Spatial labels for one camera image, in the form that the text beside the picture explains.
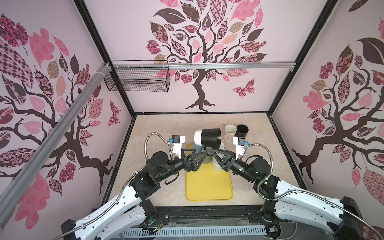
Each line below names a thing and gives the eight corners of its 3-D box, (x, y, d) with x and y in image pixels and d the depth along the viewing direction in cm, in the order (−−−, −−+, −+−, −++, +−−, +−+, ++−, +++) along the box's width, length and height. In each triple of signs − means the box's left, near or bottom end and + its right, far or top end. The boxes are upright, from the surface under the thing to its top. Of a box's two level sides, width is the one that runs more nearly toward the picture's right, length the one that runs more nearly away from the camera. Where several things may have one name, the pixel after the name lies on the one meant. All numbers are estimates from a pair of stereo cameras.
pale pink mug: (223, 142, 105) (225, 133, 97) (222, 133, 110) (224, 124, 102) (234, 142, 105) (237, 133, 97) (232, 133, 110) (235, 124, 102)
